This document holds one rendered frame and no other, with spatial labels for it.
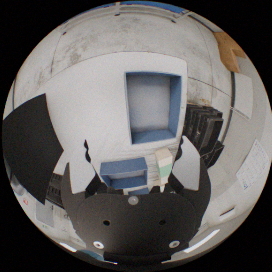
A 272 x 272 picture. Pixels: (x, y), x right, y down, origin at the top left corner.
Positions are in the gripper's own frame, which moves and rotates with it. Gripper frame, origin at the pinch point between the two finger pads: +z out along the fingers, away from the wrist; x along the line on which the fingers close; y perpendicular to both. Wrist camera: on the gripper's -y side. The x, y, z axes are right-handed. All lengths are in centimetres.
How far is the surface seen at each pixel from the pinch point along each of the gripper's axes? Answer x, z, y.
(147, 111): 4.6, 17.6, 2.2
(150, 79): 5.5, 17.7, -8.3
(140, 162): 1.9, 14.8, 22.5
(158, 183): 14, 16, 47
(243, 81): 237, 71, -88
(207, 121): 54, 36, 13
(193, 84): 81, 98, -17
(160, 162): 9.9, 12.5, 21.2
